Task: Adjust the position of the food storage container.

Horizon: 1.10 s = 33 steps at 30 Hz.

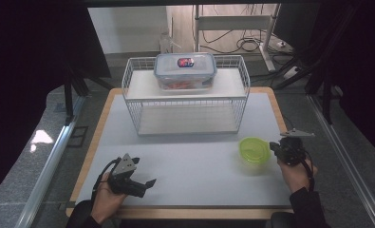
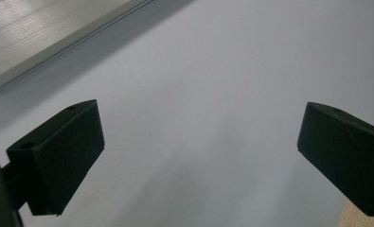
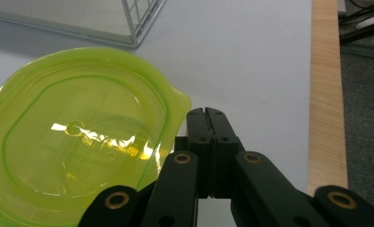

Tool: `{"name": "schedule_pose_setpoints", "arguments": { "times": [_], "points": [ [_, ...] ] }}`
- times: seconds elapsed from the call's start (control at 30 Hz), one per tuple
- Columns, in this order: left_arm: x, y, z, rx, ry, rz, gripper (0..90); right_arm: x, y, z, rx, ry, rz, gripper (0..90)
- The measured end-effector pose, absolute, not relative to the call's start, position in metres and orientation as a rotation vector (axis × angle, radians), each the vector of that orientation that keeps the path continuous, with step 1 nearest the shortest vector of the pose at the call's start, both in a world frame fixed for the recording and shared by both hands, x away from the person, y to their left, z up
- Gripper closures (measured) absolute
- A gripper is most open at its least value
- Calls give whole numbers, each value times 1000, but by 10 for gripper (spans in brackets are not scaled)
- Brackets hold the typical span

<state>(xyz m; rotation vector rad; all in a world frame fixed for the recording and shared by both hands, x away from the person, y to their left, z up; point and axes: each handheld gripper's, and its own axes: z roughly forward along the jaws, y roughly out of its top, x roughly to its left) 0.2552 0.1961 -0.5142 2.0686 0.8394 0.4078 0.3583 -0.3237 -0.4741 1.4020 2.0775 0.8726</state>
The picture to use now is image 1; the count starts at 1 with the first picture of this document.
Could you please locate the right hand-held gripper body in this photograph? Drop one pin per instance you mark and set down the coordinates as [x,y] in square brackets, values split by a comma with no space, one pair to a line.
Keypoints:
[292,148]

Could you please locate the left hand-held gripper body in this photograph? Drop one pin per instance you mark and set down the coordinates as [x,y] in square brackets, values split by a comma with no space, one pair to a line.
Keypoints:
[125,167]

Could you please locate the green round plastic bowl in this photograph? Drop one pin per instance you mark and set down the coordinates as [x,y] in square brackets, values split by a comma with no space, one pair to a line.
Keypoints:
[254,150]

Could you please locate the clear lidded food container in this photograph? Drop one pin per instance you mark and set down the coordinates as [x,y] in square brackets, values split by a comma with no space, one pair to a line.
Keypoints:
[185,68]

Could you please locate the person's right hand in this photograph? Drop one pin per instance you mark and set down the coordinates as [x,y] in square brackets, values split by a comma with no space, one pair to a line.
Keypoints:
[296,177]

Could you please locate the person's left hand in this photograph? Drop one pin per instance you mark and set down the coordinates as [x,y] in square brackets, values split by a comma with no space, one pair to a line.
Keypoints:
[107,202]

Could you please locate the grey table mat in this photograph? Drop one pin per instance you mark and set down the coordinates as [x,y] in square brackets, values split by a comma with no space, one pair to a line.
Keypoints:
[188,171]

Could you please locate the black metal stand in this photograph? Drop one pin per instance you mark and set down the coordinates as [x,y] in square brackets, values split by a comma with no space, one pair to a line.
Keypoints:
[326,95]
[69,91]

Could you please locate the white power strip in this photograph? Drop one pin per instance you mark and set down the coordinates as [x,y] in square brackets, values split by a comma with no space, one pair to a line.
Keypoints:
[291,72]

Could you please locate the black curtain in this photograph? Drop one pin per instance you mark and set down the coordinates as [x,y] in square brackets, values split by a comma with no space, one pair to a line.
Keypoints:
[23,79]
[359,63]

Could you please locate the clear plastic bottle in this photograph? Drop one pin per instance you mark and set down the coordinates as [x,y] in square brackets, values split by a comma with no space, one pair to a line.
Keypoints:
[166,44]

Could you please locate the aluminium rail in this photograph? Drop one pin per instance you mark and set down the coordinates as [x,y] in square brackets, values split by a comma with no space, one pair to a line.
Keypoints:
[49,164]
[349,164]

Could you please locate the white metal desk frame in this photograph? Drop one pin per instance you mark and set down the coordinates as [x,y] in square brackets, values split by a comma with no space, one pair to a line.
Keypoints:
[232,22]

